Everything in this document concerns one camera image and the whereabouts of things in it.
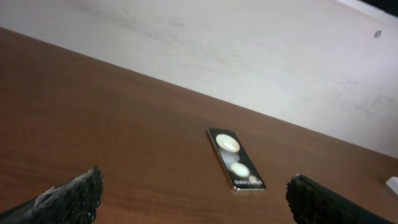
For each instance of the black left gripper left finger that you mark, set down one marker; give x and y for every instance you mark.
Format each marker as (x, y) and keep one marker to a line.
(74, 202)

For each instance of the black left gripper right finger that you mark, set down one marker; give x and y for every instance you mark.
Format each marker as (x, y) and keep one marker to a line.
(312, 203)

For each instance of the black Galaxy flip phone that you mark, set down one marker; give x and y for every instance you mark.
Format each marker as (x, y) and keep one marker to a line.
(241, 173)

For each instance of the white power strip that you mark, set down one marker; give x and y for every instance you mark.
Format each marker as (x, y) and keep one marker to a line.
(392, 183)

